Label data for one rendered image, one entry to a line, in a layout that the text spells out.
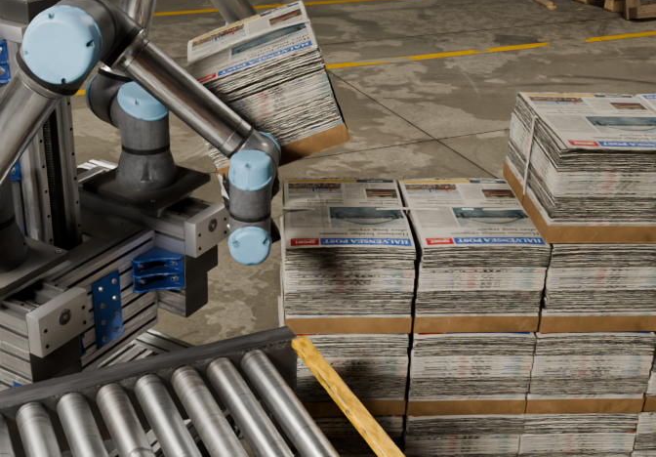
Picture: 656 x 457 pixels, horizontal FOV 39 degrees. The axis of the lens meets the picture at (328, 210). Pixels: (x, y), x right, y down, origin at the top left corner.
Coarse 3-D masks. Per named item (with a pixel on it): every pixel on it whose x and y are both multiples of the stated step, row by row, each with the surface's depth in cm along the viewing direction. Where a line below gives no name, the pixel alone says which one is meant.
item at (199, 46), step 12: (264, 12) 215; (276, 12) 211; (288, 12) 208; (300, 12) 206; (228, 24) 215; (240, 24) 212; (252, 24) 209; (264, 24) 206; (276, 24) 203; (204, 36) 213; (216, 36) 210; (228, 36) 207; (240, 36) 205; (252, 36) 202; (192, 48) 209; (204, 48) 206; (216, 48) 204
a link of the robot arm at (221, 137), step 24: (120, 24) 161; (120, 48) 162; (144, 48) 164; (144, 72) 164; (168, 72) 165; (168, 96) 166; (192, 96) 167; (192, 120) 168; (216, 120) 168; (240, 120) 171; (216, 144) 170; (240, 144) 170; (264, 144) 171
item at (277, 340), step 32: (192, 352) 164; (224, 352) 164; (288, 352) 169; (32, 384) 153; (64, 384) 154; (96, 384) 154; (128, 384) 156; (288, 384) 173; (96, 416) 156; (64, 448) 156
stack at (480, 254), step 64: (320, 192) 221; (384, 192) 222; (448, 192) 224; (512, 192) 225; (320, 256) 197; (384, 256) 198; (448, 256) 200; (512, 256) 201; (576, 256) 203; (640, 256) 204; (320, 384) 212; (384, 384) 213; (448, 384) 215; (512, 384) 216; (576, 384) 218; (640, 384) 219; (448, 448) 223; (512, 448) 225; (576, 448) 225; (640, 448) 227
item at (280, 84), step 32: (288, 32) 196; (224, 64) 189; (256, 64) 183; (288, 64) 184; (320, 64) 184; (224, 96) 185; (256, 96) 186; (288, 96) 187; (320, 96) 188; (256, 128) 189; (288, 128) 190; (320, 128) 190; (224, 160) 191
